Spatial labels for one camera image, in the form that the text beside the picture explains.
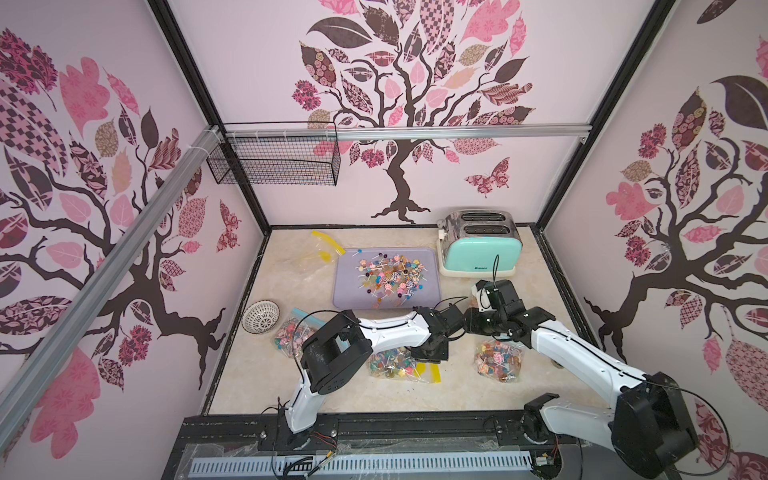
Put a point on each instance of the blue-zip candy bag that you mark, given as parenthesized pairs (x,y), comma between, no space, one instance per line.
(294,331)
(500,361)

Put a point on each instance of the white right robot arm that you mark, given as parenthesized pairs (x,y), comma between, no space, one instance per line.
(645,421)

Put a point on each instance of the loose candy pile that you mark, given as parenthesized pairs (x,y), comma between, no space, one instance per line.
(391,279)

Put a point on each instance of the blue-zip candy bag front right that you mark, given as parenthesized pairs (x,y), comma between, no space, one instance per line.
(500,361)

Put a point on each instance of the white round strainer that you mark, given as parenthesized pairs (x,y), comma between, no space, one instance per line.
(260,317)

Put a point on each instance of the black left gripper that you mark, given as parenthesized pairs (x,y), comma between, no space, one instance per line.
(442,356)

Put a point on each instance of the mint green toaster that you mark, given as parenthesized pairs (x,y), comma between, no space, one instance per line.
(475,243)

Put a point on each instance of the aluminium rail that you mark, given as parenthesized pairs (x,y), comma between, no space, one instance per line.
(417,133)
(31,381)

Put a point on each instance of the purple plastic tray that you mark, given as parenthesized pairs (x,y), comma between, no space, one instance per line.
(348,295)

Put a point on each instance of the white slotted cable duct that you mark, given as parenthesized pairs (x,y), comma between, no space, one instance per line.
(358,466)

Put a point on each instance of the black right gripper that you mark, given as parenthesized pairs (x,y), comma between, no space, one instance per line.
(485,322)

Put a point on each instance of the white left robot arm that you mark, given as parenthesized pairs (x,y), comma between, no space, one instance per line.
(331,357)

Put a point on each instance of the yellow-zip candy bag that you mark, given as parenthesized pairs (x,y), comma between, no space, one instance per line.
(324,251)
(399,364)

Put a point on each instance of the aluminium rail left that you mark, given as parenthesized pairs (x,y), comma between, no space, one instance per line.
(31,381)

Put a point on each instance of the blue-zip candy bag far left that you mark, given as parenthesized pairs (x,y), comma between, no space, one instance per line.
(294,331)

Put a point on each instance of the aluminium rail back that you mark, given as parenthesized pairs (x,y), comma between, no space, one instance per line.
(417,133)

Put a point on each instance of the black wire basket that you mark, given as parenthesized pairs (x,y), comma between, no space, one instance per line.
(278,153)

